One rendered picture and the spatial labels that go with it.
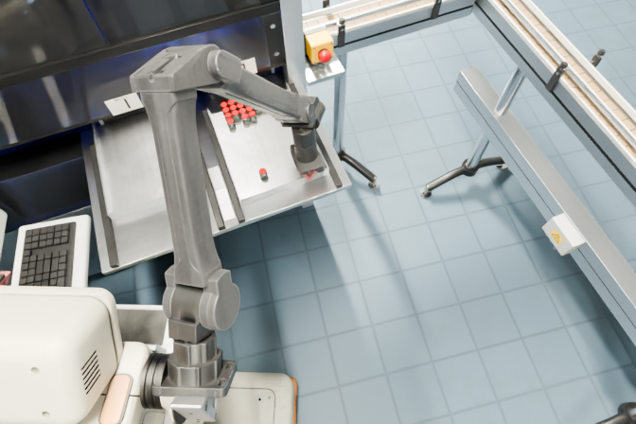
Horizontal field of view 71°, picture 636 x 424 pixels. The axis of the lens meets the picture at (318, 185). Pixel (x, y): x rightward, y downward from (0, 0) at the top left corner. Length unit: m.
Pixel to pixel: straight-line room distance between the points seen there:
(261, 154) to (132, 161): 0.38
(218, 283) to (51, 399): 0.26
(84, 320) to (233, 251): 1.48
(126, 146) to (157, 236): 0.32
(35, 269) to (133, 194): 0.32
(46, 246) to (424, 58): 2.21
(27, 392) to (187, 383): 0.21
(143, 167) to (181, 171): 0.72
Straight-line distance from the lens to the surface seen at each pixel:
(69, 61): 1.25
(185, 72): 0.65
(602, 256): 1.77
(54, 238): 1.46
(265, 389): 1.72
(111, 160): 1.44
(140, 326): 1.03
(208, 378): 0.79
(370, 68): 2.75
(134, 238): 1.29
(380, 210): 2.21
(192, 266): 0.72
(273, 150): 1.32
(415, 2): 1.70
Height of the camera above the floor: 1.98
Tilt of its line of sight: 61 degrees down
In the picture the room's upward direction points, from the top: 2 degrees counter-clockwise
